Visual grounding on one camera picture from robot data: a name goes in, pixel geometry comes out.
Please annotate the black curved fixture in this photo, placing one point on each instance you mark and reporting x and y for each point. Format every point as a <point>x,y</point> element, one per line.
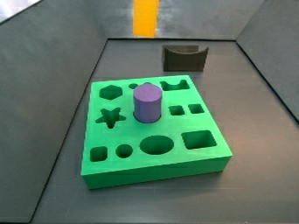
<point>184,58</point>

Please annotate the orange rectangular block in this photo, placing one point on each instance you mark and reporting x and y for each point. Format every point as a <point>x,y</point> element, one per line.
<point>144,17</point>

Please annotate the purple cylinder peg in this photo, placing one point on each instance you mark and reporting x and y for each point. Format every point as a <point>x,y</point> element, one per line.
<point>147,98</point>

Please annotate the green foam shape board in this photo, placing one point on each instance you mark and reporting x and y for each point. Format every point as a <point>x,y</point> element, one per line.
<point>128,152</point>

